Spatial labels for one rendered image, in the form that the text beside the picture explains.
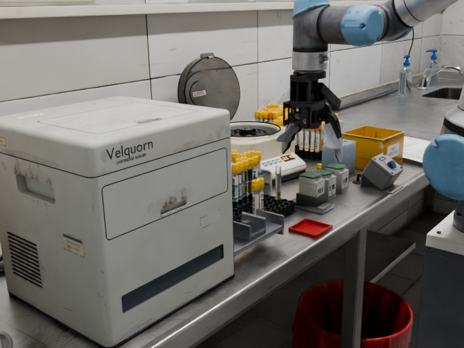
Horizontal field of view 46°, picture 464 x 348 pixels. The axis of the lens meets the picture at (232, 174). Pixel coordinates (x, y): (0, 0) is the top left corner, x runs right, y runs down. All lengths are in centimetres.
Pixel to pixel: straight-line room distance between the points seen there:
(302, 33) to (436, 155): 38
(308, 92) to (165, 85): 60
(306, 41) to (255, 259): 46
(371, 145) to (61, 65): 85
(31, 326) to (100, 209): 26
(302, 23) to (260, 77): 87
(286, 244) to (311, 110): 28
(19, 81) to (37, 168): 59
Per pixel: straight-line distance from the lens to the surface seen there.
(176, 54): 169
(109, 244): 75
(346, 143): 149
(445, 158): 98
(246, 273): 100
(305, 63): 117
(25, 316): 94
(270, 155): 149
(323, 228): 118
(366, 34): 109
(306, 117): 117
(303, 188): 128
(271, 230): 107
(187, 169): 82
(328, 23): 113
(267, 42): 205
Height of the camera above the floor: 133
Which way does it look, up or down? 17 degrees down
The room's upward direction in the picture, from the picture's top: 1 degrees counter-clockwise
